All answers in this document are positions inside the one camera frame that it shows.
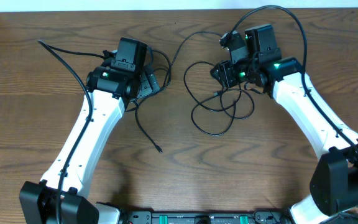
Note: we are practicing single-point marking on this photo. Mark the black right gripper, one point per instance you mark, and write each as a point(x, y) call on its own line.
point(225, 70)

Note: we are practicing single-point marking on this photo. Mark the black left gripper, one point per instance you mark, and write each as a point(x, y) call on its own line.
point(148, 84)

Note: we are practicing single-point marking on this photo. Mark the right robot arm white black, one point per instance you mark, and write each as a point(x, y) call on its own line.
point(256, 58)

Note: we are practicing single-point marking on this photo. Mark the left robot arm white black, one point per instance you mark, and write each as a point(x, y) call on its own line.
point(118, 74)

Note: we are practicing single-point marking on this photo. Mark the black base rail green clamps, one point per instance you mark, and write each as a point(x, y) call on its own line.
point(204, 217)

